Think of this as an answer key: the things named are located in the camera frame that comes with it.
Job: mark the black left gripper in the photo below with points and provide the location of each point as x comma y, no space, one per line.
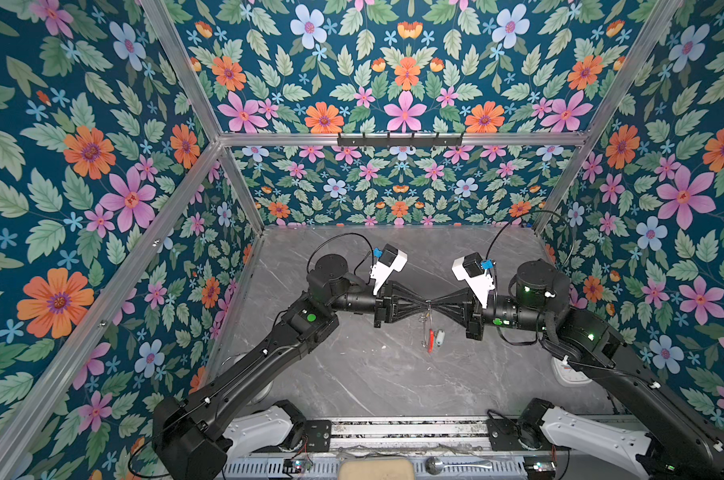
384,302

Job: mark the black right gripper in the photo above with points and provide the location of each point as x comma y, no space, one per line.
474,320

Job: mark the large keyring with red grip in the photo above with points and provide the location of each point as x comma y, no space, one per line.
429,332

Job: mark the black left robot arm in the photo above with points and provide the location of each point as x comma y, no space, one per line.
197,437

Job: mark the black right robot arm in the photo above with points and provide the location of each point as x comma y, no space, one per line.
678,444

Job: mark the white square timer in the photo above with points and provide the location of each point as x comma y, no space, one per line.
567,376

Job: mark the black hook rack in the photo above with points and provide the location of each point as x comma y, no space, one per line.
417,140

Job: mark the metal spoon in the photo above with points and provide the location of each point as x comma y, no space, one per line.
436,466

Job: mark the beige pad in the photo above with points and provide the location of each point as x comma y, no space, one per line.
394,468

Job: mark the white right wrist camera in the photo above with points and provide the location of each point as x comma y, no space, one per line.
478,273

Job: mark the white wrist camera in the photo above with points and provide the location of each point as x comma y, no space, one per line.
478,273
388,260

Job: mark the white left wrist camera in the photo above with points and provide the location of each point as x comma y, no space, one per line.
388,260

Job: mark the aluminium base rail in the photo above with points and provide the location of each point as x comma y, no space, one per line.
434,435

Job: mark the aluminium frame corner post right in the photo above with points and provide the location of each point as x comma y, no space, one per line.
661,18

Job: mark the aluminium frame corner post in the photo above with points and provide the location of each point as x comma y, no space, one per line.
661,18
172,44

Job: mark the aluminium frame horizontal bar back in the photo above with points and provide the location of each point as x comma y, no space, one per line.
503,139

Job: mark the aluminium frame bar left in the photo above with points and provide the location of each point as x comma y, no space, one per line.
30,417

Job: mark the aluminium frame corner post left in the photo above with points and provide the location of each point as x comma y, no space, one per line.
172,44

